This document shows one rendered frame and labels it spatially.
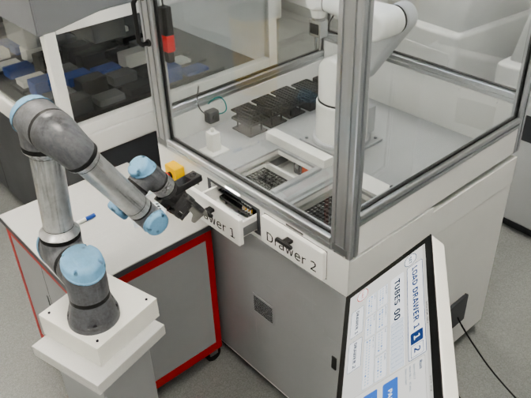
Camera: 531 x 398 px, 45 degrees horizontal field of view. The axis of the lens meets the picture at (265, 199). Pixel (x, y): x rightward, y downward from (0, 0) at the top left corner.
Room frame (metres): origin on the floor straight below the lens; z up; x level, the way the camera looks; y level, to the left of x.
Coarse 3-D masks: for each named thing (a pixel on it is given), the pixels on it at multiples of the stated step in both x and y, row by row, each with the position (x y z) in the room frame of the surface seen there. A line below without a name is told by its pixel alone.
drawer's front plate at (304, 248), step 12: (264, 216) 1.72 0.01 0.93; (264, 228) 1.72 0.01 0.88; (276, 228) 1.67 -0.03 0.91; (288, 228) 1.65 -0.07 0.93; (264, 240) 1.72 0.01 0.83; (300, 240) 1.59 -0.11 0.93; (288, 252) 1.63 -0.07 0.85; (300, 252) 1.59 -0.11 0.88; (312, 252) 1.55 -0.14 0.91; (324, 252) 1.52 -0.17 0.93; (300, 264) 1.59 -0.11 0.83; (312, 264) 1.55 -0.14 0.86; (324, 264) 1.52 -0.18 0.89; (324, 276) 1.52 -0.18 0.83
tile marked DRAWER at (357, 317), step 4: (360, 308) 1.19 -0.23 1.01; (356, 312) 1.18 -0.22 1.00; (360, 312) 1.17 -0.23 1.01; (352, 316) 1.18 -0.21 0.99; (356, 316) 1.17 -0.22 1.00; (360, 316) 1.16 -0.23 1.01; (352, 320) 1.17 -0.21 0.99; (356, 320) 1.15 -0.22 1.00; (360, 320) 1.14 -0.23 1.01; (352, 324) 1.15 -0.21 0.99; (356, 324) 1.14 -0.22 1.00; (360, 324) 1.13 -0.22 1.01; (352, 328) 1.14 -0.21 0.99; (356, 328) 1.12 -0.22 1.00; (360, 328) 1.11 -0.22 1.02; (352, 332) 1.12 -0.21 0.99; (356, 332) 1.11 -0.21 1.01; (352, 336) 1.11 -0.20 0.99
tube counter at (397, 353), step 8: (392, 312) 1.08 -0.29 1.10; (400, 312) 1.06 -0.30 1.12; (392, 320) 1.05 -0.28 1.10; (400, 320) 1.03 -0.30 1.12; (392, 328) 1.03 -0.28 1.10; (400, 328) 1.01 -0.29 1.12; (392, 336) 1.00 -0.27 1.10; (400, 336) 0.98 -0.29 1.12; (392, 344) 0.98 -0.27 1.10; (400, 344) 0.96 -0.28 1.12; (392, 352) 0.95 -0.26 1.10; (400, 352) 0.94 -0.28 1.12; (392, 360) 0.93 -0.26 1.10; (400, 360) 0.92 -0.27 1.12; (392, 368) 0.91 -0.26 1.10
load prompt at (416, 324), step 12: (420, 264) 1.16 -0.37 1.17; (408, 276) 1.16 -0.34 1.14; (420, 276) 1.12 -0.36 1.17; (408, 288) 1.12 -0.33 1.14; (420, 288) 1.08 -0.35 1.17; (408, 300) 1.08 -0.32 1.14; (420, 300) 1.04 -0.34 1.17; (408, 312) 1.04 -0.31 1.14; (420, 312) 1.01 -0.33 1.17; (408, 324) 1.00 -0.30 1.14; (420, 324) 0.97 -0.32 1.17; (408, 336) 0.96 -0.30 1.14; (420, 336) 0.94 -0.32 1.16; (408, 348) 0.93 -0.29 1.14; (420, 348) 0.91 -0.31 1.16
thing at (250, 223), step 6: (216, 186) 1.97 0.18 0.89; (204, 192) 1.94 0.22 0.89; (210, 192) 1.95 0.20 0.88; (216, 192) 1.97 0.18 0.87; (216, 198) 1.96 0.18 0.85; (222, 204) 1.94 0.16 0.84; (228, 204) 1.94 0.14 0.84; (234, 210) 1.90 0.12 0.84; (246, 216) 1.85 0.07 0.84; (252, 216) 1.77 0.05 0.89; (246, 222) 1.75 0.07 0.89; (252, 222) 1.77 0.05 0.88; (246, 228) 1.74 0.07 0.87; (252, 228) 1.76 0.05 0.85; (246, 234) 1.74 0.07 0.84
